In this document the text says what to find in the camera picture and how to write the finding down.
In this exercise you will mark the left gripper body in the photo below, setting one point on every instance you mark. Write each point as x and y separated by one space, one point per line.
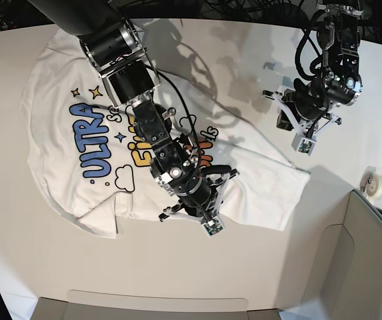
306 111

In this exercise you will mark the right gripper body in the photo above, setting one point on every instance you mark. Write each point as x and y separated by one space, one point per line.
200 192

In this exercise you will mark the white printed t-shirt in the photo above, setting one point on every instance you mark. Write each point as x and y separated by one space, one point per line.
92 168

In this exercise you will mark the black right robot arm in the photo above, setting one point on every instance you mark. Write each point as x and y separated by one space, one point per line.
112 46

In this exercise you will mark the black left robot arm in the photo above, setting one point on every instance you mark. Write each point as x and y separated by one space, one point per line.
334 78

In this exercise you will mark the white tape roll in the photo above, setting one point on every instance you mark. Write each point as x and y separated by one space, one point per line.
371 184

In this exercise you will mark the beige cardboard box bottom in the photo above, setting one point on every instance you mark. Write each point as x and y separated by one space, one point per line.
92 305

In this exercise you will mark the beige cardboard box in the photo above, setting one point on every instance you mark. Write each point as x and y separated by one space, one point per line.
92 305
345 281

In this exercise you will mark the beige cardboard box right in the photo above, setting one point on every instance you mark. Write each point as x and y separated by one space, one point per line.
345 281

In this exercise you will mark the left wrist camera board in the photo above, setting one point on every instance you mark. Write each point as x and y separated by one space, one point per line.
303 144

